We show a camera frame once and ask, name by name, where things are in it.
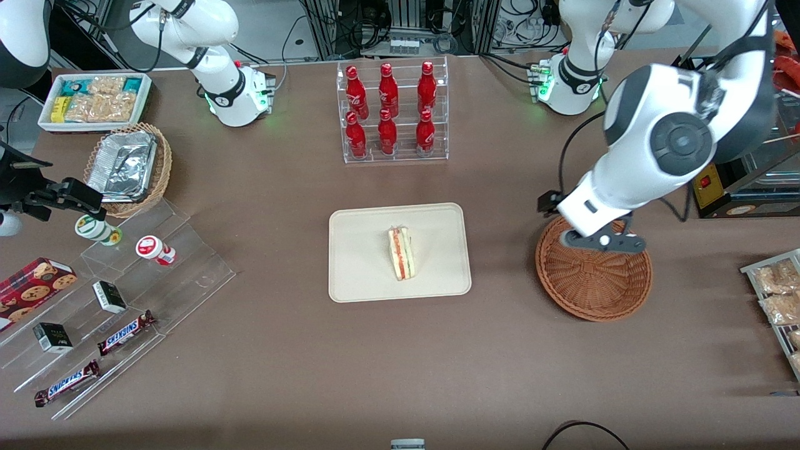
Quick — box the clear acrylic bottle rack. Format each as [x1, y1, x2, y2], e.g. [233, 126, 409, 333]
[336, 55, 449, 164]

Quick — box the white plastic snack bin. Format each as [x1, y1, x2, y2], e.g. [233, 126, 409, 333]
[37, 72, 153, 134]

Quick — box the Snickers chocolate bar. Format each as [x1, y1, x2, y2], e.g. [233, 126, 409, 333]
[34, 360, 101, 408]
[97, 311, 158, 357]

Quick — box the clear acrylic stepped stand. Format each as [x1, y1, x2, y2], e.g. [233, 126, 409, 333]
[0, 199, 237, 421]

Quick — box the small clear cracker bag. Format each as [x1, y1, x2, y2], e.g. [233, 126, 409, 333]
[87, 76, 126, 96]

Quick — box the black warmer machine yellow panel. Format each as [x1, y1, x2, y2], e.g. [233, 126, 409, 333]
[672, 53, 800, 219]

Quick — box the red lidded yogurt cup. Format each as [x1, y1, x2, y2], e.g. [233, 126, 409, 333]
[136, 235, 178, 267]

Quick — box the red cookie box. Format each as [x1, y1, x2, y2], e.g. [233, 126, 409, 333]
[0, 257, 79, 333]

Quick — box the aluminium foil tray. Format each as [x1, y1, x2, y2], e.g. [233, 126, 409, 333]
[87, 129, 158, 203]

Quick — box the red cola bottle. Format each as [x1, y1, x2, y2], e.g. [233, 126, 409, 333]
[416, 110, 436, 156]
[346, 111, 368, 159]
[417, 61, 438, 115]
[378, 62, 399, 118]
[346, 65, 369, 119]
[377, 109, 398, 156]

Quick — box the aluminium frame rack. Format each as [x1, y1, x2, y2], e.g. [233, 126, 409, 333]
[303, 0, 504, 60]

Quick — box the triangle sandwich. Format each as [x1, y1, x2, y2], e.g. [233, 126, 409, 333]
[387, 226, 416, 283]

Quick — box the black looped floor cable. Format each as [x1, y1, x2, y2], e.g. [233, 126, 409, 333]
[541, 421, 632, 450]

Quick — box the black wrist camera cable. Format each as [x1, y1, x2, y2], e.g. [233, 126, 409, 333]
[556, 109, 608, 201]

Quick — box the tan wicker basket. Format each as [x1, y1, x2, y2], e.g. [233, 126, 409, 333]
[84, 122, 173, 219]

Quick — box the large clear cracker bag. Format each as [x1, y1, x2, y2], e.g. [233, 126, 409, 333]
[65, 92, 136, 123]

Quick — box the round brown wicker basket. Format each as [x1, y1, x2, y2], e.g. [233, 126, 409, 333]
[535, 216, 654, 323]

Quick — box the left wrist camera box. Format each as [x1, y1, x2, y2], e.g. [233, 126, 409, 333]
[537, 190, 564, 218]

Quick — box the metal wire snack tray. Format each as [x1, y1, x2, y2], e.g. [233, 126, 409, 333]
[740, 249, 800, 382]

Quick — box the green lidded yogurt cup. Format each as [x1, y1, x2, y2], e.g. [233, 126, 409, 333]
[75, 214, 123, 247]

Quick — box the small black box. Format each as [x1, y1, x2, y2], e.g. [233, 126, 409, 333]
[92, 281, 128, 314]
[32, 322, 74, 354]

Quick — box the orange food item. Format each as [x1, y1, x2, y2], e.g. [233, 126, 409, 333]
[774, 28, 800, 79]

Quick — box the beige plastic tray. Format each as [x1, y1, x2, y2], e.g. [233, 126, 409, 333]
[328, 202, 473, 304]

